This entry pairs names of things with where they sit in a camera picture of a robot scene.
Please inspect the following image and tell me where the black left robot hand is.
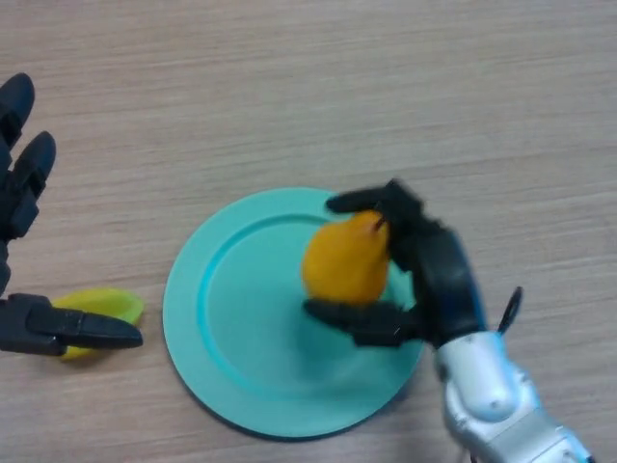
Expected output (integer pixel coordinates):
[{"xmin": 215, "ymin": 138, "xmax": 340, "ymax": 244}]
[{"xmin": 0, "ymin": 72, "xmax": 145, "ymax": 358}]

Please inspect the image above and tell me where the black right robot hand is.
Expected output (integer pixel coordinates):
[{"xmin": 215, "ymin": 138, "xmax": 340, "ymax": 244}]
[{"xmin": 302, "ymin": 178, "xmax": 487, "ymax": 350}]

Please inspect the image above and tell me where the yellow orange pear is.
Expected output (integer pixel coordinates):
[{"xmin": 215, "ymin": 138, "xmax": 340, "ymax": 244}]
[{"xmin": 301, "ymin": 209, "xmax": 390, "ymax": 307}]

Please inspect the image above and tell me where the green round plate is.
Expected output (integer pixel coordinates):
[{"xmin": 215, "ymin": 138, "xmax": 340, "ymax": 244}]
[{"xmin": 162, "ymin": 187, "xmax": 428, "ymax": 439}]

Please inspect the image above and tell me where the yellow green starfruit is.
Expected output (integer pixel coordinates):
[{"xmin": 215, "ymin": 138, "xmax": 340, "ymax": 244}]
[{"xmin": 50, "ymin": 287, "xmax": 147, "ymax": 363}]

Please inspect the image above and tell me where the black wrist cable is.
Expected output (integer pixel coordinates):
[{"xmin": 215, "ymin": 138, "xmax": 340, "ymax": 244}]
[{"xmin": 496, "ymin": 286, "xmax": 524, "ymax": 334}]

